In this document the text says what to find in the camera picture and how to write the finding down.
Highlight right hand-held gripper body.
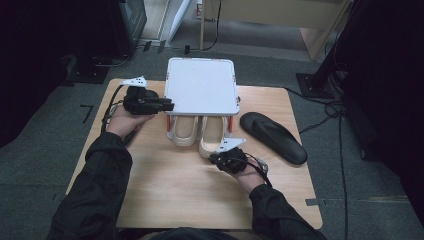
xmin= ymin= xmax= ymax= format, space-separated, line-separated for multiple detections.
xmin=215 ymin=137 xmax=249 ymax=175

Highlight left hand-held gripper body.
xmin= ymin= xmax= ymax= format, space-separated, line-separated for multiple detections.
xmin=119 ymin=75 xmax=161 ymax=116

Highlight cream clog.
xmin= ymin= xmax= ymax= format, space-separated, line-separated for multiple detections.
xmin=198 ymin=115 xmax=231 ymax=159
xmin=169 ymin=114 xmax=200 ymax=147

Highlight white shoe rack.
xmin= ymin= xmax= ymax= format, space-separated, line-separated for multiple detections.
xmin=164 ymin=57 xmax=242 ymax=141

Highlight person's left hand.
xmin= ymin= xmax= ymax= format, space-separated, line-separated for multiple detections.
xmin=105 ymin=105 xmax=156 ymax=141

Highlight person's right hand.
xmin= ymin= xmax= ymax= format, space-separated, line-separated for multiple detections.
xmin=233 ymin=156 xmax=269 ymax=196

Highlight black stand base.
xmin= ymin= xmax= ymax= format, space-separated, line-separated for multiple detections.
xmin=63 ymin=54 xmax=111 ymax=86

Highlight person's dark trousers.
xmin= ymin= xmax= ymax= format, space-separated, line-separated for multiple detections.
xmin=116 ymin=226 xmax=264 ymax=240

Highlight black cabinet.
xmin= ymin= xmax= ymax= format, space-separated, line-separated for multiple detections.
xmin=109 ymin=0 xmax=148 ymax=58

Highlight white board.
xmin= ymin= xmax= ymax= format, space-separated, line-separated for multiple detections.
xmin=168 ymin=0 xmax=193 ymax=43

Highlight black metal stand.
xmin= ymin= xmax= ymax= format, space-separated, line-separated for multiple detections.
xmin=295 ymin=0 xmax=364 ymax=99

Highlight dark curtain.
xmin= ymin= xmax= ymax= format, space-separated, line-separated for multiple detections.
xmin=333 ymin=0 xmax=424 ymax=228
xmin=0 ymin=0 xmax=118 ymax=148

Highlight light wooden desk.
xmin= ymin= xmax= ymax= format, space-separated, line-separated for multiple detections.
xmin=199 ymin=0 xmax=354 ymax=61

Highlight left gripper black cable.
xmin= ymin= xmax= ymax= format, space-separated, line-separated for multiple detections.
xmin=100 ymin=84 xmax=124 ymax=134

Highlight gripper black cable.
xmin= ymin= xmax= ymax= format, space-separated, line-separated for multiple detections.
xmin=100 ymin=84 xmax=124 ymax=134
xmin=244 ymin=152 xmax=273 ymax=188

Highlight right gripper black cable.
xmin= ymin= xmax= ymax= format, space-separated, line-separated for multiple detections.
xmin=244 ymin=152 xmax=273 ymax=188

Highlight looped black floor cable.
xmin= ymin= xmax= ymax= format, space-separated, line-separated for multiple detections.
xmin=298 ymin=99 xmax=346 ymax=135

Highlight hanging black cable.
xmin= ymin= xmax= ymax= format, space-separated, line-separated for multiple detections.
xmin=203 ymin=0 xmax=223 ymax=52

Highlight long black floor cable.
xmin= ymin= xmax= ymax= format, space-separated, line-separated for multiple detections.
xmin=338 ymin=109 xmax=349 ymax=240

